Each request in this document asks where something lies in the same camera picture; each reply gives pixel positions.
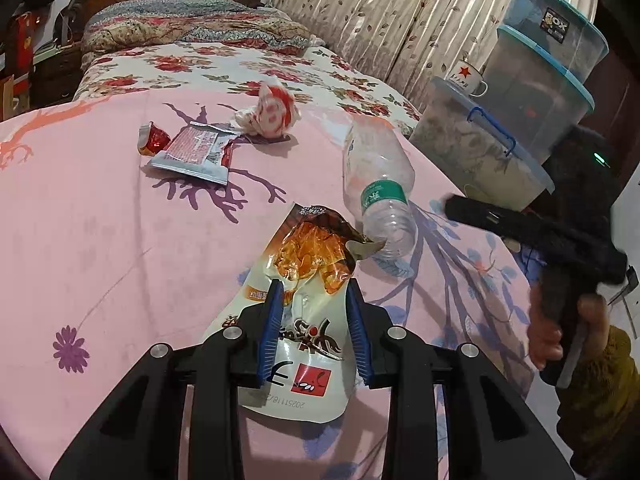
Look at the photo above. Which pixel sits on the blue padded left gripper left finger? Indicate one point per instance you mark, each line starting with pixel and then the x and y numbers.
pixel 270 324

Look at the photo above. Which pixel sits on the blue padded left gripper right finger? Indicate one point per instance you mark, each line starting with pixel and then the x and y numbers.
pixel 357 332

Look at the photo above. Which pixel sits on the orange white chip bag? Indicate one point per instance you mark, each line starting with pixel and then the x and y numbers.
pixel 313 254

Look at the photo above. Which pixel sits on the clear plastic water bottle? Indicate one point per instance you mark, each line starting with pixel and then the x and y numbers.
pixel 378 179

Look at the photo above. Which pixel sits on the silver red foil packet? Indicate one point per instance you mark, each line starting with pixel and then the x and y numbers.
pixel 199 151

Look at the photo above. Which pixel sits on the red white wrapper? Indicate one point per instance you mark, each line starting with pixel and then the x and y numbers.
pixel 273 115

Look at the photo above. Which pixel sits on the small red wrapper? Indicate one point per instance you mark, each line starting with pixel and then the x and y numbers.
pixel 152 139

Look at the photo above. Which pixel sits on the mustard sleeve forearm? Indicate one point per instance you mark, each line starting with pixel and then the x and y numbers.
pixel 599 413

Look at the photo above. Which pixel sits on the middle clear storage box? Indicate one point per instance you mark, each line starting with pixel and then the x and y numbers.
pixel 530 94

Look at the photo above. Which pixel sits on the clear storage box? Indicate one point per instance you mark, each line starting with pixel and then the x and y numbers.
pixel 562 31
pixel 530 94
pixel 483 160

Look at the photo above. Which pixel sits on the bottom clear storage box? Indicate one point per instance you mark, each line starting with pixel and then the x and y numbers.
pixel 483 160

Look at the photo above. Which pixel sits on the pink floral tablecloth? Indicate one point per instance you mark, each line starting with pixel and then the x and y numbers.
pixel 100 259

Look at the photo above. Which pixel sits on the white enamel red star mug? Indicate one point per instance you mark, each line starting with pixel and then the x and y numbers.
pixel 467 79

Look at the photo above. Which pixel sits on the top clear storage box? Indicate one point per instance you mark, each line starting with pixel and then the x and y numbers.
pixel 562 31

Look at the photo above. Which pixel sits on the floral bed sheet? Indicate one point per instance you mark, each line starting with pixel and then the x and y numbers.
pixel 319 77

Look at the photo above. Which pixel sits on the beige leaf pattern curtain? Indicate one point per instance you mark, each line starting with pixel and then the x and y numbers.
pixel 407 42

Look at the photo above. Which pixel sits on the folded patterned quilt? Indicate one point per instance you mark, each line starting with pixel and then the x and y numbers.
pixel 148 23

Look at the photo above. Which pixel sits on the dark wooden nightstand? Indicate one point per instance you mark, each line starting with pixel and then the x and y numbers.
pixel 56 79

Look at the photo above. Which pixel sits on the red gift bag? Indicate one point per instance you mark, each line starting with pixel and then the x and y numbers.
pixel 20 51

